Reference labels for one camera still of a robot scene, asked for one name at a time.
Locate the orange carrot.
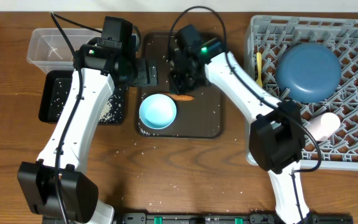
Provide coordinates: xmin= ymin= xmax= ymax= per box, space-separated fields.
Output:
xmin=163 ymin=93 xmax=195 ymax=101

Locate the light blue bowl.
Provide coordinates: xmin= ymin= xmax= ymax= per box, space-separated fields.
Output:
xmin=139 ymin=94 xmax=177 ymax=129

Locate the white rice pile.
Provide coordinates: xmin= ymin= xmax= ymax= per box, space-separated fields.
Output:
xmin=99 ymin=100 xmax=112 ymax=123

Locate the yellow plastic spoon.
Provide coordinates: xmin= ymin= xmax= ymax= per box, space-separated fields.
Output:
xmin=256 ymin=52 xmax=263 ymax=88

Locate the dark blue plate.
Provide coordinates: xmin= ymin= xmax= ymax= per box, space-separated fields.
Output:
xmin=275 ymin=43 xmax=341 ymax=103

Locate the pink plastic cup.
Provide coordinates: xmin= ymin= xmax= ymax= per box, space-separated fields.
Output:
xmin=306 ymin=113 xmax=341 ymax=141

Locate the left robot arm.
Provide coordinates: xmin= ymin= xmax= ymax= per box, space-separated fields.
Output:
xmin=17 ymin=16 xmax=158 ymax=224

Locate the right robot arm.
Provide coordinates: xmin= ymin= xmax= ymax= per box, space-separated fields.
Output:
xmin=167 ymin=25 xmax=310 ymax=223

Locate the black rectangular waste tray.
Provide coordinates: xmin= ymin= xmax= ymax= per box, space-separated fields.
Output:
xmin=39 ymin=70 xmax=127 ymax=125

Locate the clear plastic waste bin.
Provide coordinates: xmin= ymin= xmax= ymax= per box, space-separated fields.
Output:
xmin=27 ymin=28 xmax=101 ymax=73

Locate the grey dishwasher rack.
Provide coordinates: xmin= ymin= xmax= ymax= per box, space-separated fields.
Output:
xmin=244 ymin=15 xmax=358 ymax=171

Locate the brown serving tray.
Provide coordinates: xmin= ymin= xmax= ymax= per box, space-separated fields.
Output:
xmin=135 ymin=32 xmax=224 ymax=139

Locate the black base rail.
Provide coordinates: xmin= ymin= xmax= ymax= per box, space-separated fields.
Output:
xmin=113 ymin=212 xmax=354 ymax=224

